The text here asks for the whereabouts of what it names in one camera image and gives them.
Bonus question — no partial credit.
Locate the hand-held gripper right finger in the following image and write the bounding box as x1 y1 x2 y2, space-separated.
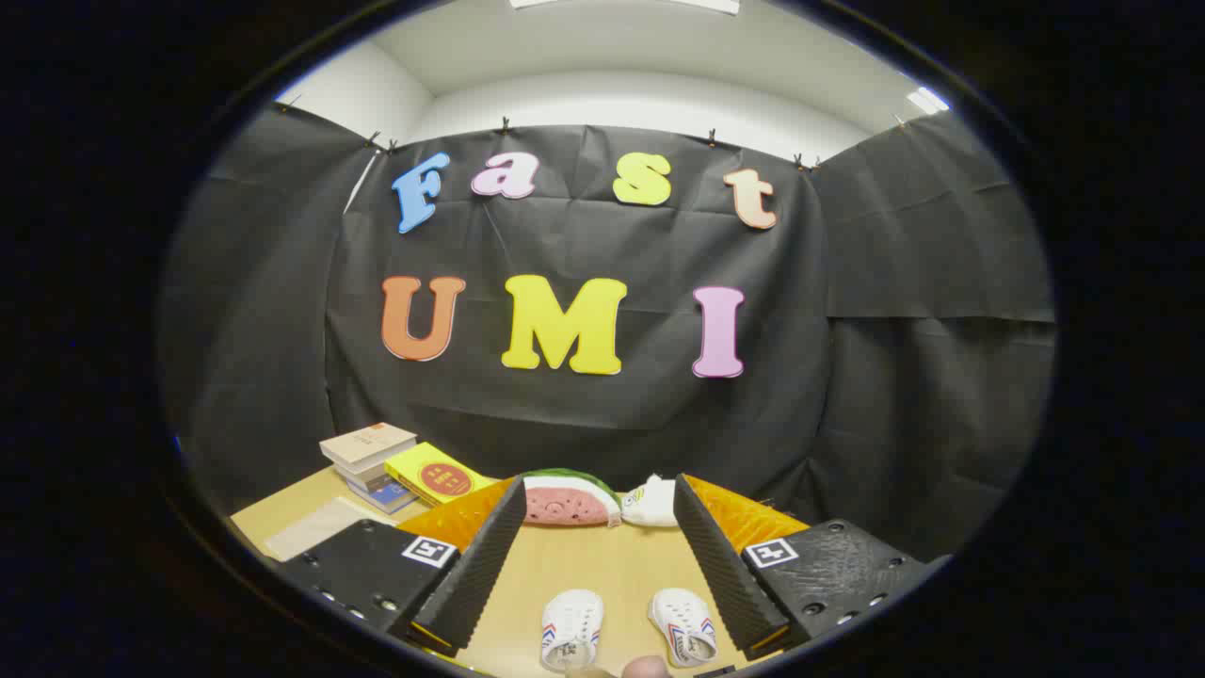
672 474 954 662

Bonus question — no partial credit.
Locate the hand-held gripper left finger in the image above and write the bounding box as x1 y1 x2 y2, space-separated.
278 476 528 658

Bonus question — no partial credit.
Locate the white striped shoe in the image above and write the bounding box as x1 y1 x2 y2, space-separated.
539 590 604 672
648 589 719 669

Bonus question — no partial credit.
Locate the beige storage box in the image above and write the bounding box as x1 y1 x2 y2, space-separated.
265 496 397 564

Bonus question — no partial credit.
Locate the white plush toy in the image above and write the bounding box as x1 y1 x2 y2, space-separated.
620 474 680 528

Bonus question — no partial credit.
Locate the yellow book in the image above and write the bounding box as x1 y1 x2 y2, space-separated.
384 442 496 509

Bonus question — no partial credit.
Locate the watermelon slice plush toy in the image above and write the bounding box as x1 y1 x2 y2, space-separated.
521 468 623 528

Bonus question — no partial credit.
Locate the blue book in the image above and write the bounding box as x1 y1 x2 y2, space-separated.
344 476 421 515

